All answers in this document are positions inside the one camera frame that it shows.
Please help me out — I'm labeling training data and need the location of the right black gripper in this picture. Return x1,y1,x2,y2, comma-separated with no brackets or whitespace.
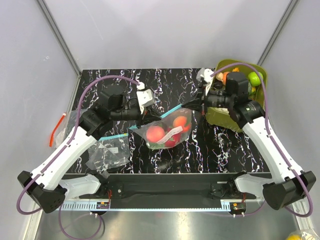
182,83,234,115

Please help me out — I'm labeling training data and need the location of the peach toy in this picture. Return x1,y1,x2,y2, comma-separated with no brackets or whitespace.
146,125,165,143
173,116,192,133

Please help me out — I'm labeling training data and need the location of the clear bag teal zipper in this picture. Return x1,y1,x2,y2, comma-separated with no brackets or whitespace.
131,105,193,150

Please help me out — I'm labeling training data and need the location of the red dragon fruit toy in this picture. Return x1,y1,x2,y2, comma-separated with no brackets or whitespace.
164,134,181,148

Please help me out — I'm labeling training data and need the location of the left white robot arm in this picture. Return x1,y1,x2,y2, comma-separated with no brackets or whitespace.
17,83,161,214

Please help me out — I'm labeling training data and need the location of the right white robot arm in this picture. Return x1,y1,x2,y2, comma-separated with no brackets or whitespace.
183,68,316,210

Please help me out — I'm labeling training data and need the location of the clear bag on stack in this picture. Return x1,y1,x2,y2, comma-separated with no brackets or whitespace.
86,133,130,173

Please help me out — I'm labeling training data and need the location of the clear bag orange zipper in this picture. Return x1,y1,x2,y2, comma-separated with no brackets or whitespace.
49,110,77,148

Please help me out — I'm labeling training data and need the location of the olive green plastic bin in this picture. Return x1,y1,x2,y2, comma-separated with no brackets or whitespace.
205,59,268,133

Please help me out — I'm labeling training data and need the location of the black marbled table mat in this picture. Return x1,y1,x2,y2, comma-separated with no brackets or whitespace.
71,68,269,174

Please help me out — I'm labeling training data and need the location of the green apple toy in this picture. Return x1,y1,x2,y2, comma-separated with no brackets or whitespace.
247,71,264,87

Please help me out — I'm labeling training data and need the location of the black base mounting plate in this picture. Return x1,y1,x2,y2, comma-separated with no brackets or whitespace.
78,173,258,200

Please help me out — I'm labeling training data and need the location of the yellow lemon toy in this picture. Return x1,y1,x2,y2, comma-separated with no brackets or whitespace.
286,234,302,240

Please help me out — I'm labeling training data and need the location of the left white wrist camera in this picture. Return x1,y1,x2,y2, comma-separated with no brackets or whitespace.
136,89,155,115

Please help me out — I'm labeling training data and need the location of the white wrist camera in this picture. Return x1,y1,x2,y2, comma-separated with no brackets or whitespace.
196,68,214,96
136,89,155,115

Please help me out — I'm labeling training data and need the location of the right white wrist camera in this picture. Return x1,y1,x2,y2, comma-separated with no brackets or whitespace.
196,68,214,96

